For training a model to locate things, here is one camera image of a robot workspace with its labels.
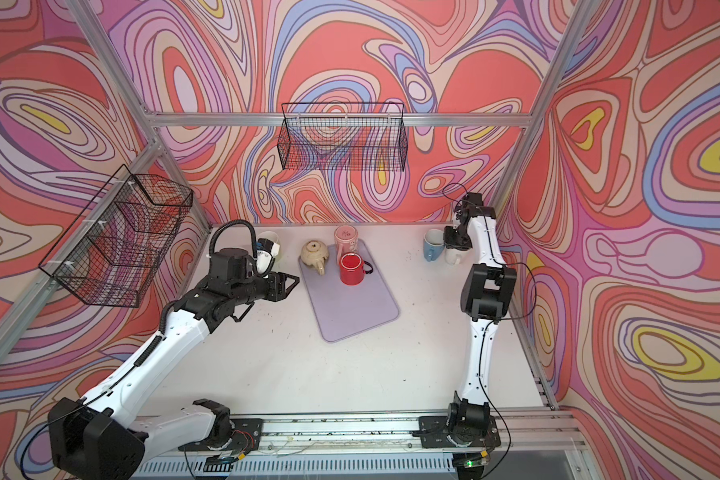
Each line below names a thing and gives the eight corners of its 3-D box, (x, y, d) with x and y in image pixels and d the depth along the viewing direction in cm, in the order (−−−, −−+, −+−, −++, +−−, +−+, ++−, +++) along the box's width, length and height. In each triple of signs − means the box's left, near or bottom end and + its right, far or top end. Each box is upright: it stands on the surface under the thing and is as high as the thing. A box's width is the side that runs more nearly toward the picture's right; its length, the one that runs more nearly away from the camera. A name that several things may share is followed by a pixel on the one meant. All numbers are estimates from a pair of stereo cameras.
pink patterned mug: (335, 266, 108) (333, 247, 99) (337, 244, 115) (335, 224, 106) (357, 266, 108) (356, 247, 99) (357, 244, 115) (357, 224, 106)
